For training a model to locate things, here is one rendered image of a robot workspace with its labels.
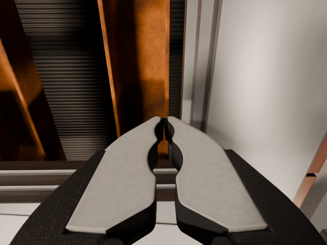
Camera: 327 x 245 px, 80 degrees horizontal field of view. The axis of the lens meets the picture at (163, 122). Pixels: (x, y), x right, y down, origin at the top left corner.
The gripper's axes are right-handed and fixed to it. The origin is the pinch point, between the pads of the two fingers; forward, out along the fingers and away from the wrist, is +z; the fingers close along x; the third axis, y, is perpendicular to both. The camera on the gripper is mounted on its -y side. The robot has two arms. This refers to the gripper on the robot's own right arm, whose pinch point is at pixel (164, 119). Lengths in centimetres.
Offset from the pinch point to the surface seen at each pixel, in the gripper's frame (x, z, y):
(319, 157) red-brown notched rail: 15.6, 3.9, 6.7
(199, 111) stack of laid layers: 2.7, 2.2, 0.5
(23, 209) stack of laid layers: -13.3, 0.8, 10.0
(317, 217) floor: 125, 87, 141
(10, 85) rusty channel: -23.7, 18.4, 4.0
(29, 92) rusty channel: -19.1, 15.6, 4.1
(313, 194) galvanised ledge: 33.7, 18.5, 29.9
